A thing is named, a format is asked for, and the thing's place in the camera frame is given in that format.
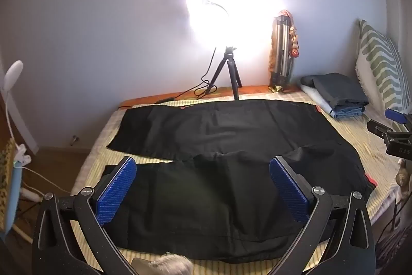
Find green striped pillow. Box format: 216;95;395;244
355;19;410;115

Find folded white cloth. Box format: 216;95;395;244
300;84;333;114

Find small black tripod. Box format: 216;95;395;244
210;46;243;101

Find folded blue jeans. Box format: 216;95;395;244
331;103;366;120

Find person's right hand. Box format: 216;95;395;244
396;159;412;201

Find white power strip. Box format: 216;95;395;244
20;186;43;202

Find light blue board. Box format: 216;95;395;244
0;162;25;234

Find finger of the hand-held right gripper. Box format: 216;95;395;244
384;108;412;125
367;120;398;144

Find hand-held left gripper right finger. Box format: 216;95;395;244
269;156;377;275

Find striped yellow green bed mat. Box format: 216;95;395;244
69;95;412;275

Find bright ring light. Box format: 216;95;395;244
186;0;284;47

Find black pants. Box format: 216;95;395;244
102;98;377;264

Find white clip lamp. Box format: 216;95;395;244
0;60;33;166

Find folded grey pants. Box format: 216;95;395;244
301;73;369;109

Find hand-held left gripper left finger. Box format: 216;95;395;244
32;156;139;275

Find black power cable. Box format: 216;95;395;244
120;48;220;109

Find folded silver tripod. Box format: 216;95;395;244
271;15;295;88

